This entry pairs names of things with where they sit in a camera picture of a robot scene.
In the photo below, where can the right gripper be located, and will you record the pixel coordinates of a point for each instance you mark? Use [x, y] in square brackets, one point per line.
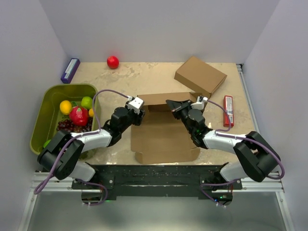
[174, 106]

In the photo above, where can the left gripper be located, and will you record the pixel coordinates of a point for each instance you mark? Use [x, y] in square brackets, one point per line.
[137, 117]

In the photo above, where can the brown cardboard box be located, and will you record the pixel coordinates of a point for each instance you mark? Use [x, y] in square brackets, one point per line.
[200, 76]
[161, 138]

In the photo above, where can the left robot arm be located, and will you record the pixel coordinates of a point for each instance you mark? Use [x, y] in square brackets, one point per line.
[61, 156]

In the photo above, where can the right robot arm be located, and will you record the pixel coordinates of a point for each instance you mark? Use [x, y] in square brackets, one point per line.
[256, 158]

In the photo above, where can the closed brown cardboard box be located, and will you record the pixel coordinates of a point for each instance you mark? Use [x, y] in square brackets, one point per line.
[200, 76]

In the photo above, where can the red rectangular box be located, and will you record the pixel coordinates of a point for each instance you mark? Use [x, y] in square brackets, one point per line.
[228, 119]

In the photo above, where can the purple rectangular box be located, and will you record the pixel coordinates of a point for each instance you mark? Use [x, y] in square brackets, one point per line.
[70, 70]

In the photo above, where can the small yellow fruit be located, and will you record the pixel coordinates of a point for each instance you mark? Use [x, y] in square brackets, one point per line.
[91, 113]

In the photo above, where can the green lime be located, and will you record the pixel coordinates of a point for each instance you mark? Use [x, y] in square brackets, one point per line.
[86, 102]

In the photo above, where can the red dragon fruit toy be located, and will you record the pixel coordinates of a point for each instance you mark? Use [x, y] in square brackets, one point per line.
[79, 116]

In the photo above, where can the red apple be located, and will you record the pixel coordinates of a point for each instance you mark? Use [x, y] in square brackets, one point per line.
[112, 62]

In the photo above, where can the purple grape bunch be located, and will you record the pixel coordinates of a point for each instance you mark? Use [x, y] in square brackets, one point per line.
[69, 126]

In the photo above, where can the yellow lemon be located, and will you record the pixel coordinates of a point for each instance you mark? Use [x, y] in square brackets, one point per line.
[65, 107]

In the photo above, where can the green plastic bin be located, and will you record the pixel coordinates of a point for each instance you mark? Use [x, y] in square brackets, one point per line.
[50, 115]

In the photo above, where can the green watermelon ball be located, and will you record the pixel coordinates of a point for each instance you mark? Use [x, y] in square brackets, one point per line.
[46, 143]

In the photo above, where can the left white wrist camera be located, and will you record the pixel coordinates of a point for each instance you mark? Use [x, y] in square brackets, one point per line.
[135, 104]

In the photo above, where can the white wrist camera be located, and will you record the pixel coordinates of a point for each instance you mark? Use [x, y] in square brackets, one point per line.
[200, 103]
[135, 104]

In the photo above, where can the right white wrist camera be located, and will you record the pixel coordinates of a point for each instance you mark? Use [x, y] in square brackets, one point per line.
[200, 103]

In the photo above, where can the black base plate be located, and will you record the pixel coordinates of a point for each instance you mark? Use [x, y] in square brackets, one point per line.
[155, 181]

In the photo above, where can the aluminium frame rail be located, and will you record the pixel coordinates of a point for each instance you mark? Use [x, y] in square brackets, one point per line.
[268, 185]

